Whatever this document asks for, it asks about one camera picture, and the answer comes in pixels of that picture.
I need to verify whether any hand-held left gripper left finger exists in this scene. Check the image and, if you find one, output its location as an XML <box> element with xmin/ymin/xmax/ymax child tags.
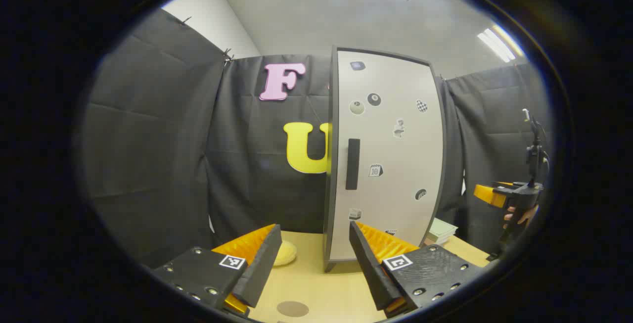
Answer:
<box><xmin>151</xmin><ymin>223</ymin><xmax>283</xmax><ymax>316</ymax></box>

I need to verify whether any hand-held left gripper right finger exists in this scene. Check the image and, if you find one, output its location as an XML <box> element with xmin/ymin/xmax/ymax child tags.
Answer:
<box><xmin>349</xmin><ymin>221</ymin><xmax>488</xmax><ymax>319</ymax></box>

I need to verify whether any brown round coaster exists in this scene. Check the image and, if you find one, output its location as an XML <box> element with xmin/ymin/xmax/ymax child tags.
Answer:
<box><xmin>276</xmin><ymin>301</ymin><xmax>310</xmax><ymax>318</ymax></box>

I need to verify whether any dark grey cabinet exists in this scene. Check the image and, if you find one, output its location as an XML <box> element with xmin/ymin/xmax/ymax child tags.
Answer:
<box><xmin>323</xmin><ymin>45</ymin><xmax>448</xmax><ymax>273</ymax></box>

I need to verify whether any pale yellow round bread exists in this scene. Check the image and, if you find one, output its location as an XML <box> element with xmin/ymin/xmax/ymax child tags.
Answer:
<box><xmin>273</xmin><ymin>241</ymin><xmax>298</xmax><ymax>267</ymax></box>

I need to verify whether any green book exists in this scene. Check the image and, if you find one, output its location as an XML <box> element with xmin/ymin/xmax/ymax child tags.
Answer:
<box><xmin>428</xmin><ymin>218</ymin><xmax>459</xmax><ymax>239</ymax></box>

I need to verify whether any ceiling light panel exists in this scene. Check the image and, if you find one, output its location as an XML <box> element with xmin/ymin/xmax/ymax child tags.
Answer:
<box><xmin>477</xmin><ymin>25</ymin><xmax>525</xmax><ymax>63</ymax></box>

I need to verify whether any black backdrop cloth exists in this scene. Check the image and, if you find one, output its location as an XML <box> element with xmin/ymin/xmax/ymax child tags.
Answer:
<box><xmin>82</xmin><ymin>9</ymin><xmax>552</xmax><ymax>269</ymax></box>

